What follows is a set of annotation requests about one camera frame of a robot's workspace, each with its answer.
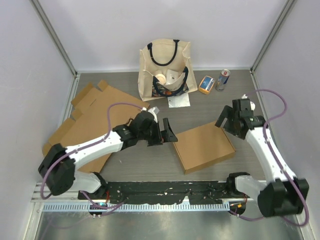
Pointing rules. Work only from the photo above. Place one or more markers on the silver blue drink can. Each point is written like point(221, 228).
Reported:
point(222, 80)

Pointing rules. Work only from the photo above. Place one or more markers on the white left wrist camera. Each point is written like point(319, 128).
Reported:
point(153, 110)

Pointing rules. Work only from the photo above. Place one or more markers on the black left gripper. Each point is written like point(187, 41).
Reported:
point(164, 136)

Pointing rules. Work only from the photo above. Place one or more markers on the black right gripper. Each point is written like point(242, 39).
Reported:
point(228, 112)

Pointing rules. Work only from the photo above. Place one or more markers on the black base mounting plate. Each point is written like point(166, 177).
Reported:
point(166, 192)

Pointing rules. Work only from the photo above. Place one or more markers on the spare cardboard blank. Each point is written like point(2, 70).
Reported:
point(89, 119)

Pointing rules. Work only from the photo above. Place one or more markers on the white box in bag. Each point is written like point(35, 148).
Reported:
point(171, 76)

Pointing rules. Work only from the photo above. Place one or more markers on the beige canvas tote bag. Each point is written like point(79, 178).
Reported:
point(159, 56)

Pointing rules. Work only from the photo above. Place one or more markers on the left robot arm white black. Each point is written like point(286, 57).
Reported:
point(60, 167)

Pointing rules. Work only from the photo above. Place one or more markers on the brown cardboard box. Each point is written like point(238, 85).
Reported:
point(203, 146)

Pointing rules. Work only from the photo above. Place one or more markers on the white slotted cable duct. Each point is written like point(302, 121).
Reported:
point(183, 207)

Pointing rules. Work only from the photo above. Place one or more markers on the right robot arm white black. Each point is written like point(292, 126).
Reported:
point(283, 193)

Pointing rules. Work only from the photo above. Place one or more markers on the tape roll in bag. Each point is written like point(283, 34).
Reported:
point(161, 78)

